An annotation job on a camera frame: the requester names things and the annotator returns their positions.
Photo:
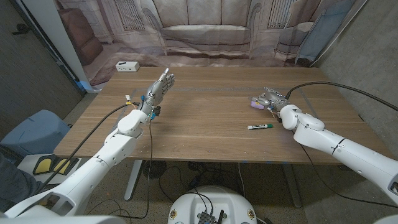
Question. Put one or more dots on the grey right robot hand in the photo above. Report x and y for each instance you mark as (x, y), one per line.
(273, 98)

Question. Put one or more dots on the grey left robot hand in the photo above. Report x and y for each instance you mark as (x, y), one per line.
(157, 91)

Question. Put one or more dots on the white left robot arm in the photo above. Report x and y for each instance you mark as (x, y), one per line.
(109, 155)

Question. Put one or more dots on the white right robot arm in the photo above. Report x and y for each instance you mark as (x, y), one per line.
(348, 152)

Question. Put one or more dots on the white marker with green cap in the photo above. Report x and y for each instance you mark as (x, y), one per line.
(258, 126)

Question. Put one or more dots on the purple sticky note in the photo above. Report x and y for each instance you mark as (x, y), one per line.
(257, 106)

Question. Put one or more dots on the small white electronics box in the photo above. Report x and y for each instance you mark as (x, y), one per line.
(127, 66)

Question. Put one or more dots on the printed sofa room backdrop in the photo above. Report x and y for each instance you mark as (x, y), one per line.
(205, 34)

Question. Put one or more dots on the black round floor fan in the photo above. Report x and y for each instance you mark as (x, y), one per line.
(154, 169)

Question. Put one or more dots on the white table leg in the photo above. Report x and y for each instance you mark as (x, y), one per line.
(133, 180)
(292, 186)

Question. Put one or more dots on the white robot torso base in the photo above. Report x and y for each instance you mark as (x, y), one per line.
(189, 205)

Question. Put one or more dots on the yellow foot pedal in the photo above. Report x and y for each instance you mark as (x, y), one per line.
(42, 165)
(63, 165)

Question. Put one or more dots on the blue upholstered chair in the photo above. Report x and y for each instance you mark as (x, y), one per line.
(34, 133)

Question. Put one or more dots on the person in dark grey clothing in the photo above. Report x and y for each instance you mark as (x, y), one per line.
(15, 186)

